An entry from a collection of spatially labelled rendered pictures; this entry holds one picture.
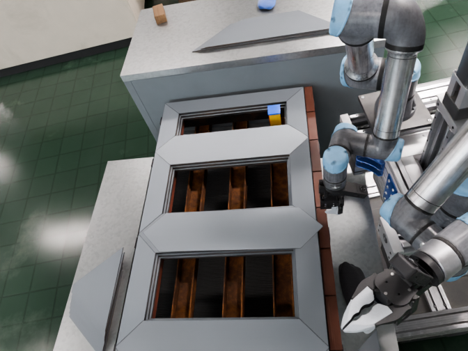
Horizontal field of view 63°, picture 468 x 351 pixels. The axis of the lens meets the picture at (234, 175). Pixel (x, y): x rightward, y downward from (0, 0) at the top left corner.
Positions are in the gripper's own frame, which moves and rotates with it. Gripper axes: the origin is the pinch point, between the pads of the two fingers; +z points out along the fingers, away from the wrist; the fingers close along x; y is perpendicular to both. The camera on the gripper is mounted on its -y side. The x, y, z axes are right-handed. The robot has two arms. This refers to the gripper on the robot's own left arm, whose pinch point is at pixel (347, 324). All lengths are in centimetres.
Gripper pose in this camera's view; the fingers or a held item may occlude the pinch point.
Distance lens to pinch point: 76.8
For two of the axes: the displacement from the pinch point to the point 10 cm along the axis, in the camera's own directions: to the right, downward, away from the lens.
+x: -4.9, -5.5, 6.8
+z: -8.3, 5.3, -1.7
